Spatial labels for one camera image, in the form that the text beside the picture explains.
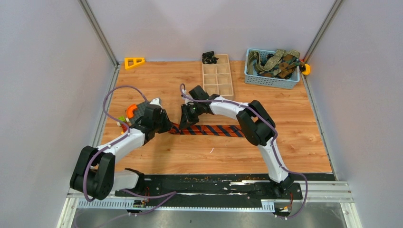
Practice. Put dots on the yellow triangle bracket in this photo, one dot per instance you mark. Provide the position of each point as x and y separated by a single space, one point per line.
133 62

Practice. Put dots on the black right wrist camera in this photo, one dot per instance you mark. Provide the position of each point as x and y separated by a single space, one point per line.
197 93

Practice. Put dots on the wooden compartment box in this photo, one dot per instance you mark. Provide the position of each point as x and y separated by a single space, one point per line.
217 79

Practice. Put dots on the orange navy striped tie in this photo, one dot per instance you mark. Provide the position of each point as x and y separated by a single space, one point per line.
216 130

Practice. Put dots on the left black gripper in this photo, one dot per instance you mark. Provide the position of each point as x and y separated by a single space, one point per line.
164 115

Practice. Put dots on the olive patterned tie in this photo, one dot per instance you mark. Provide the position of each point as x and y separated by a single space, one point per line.
255 57

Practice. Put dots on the grey building baseplate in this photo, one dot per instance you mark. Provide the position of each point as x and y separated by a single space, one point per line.
139 112

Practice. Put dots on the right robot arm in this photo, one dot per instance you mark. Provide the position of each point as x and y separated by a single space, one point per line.
256 125

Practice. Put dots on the yellow orange corner bracket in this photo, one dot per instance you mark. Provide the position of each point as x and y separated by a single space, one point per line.
306 67

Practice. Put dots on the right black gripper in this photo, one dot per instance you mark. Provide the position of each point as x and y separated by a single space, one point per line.
187 120

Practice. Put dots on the brown teal patterned tie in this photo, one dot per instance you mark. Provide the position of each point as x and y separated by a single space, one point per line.
283 66

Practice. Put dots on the green and red toy blocks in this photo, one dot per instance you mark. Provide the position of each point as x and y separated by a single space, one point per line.
123 122

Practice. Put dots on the rolled black tie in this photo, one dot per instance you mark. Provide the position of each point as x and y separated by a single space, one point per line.
209 58

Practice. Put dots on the blue plastic basket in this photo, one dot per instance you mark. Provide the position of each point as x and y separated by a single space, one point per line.
272 82

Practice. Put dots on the orange curved block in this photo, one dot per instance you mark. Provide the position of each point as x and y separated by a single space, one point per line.
130 112

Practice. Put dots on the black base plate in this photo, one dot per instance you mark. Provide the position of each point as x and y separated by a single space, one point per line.
217 190

